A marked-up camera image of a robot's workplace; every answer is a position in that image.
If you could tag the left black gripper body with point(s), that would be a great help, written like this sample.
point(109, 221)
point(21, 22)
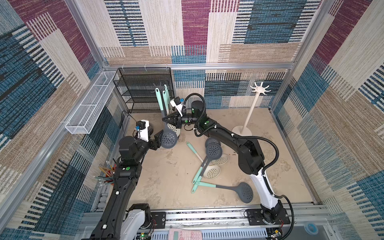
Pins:
point(153, 145)

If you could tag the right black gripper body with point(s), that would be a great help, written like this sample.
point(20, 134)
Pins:
point(178, 120)

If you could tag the grey skimmer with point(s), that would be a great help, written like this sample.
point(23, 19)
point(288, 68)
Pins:
point(243, 190)
point(169, 139)
point(213, 152)

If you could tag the grey utensil rack stand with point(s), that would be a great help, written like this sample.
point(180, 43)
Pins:
point(162, 111)

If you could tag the white skimmer mint handle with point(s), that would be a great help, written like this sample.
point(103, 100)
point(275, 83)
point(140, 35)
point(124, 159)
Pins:
point(167, 94)

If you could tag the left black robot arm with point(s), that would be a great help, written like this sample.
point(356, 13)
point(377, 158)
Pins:
point(114, 224)

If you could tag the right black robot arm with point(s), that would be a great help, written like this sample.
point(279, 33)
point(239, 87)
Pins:
point(250, 157)

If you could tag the black mesh shelf rack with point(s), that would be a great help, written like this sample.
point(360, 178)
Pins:
point(137, 87)

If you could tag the white utensil rack stand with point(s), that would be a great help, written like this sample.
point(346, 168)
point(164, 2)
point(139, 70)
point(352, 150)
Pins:
point(257, 89)

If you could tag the red pencil cup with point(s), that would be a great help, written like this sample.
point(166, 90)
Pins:
point(107, 172)

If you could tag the pink calculator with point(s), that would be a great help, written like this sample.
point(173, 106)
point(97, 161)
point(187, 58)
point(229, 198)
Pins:
point(179, 234)

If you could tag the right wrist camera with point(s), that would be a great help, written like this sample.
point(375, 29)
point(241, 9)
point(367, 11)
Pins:
point(179, 105)

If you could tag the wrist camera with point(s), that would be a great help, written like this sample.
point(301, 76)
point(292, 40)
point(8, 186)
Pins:
point(142, 128)
point(179, 105)

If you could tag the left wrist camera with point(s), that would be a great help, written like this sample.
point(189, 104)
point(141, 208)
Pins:
point(142, 128)

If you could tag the white wire wall basket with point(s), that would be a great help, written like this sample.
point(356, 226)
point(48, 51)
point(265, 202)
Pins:
point(87, 113)

